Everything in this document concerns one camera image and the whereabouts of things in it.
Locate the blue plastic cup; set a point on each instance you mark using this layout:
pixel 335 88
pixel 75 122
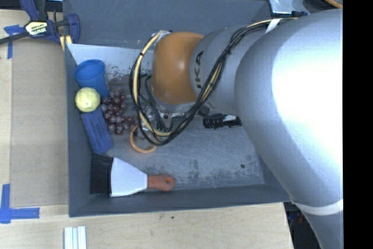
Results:
pixel 90 74

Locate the dark red toy grapes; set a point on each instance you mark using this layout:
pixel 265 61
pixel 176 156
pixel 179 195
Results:
pixel 115 113

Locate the blue flat block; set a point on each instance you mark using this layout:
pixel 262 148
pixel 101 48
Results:
pixel 97 131

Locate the black cylinder on white bracket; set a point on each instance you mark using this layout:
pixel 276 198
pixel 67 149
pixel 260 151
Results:
pixel 217 121

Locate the yellow ball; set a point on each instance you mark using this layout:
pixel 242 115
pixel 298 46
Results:
pixel 87 99

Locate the grey metal bin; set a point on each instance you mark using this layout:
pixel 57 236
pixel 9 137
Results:
pixel 204 154

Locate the pale wood flat board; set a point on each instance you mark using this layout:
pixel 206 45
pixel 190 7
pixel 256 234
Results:
pixel 38 125

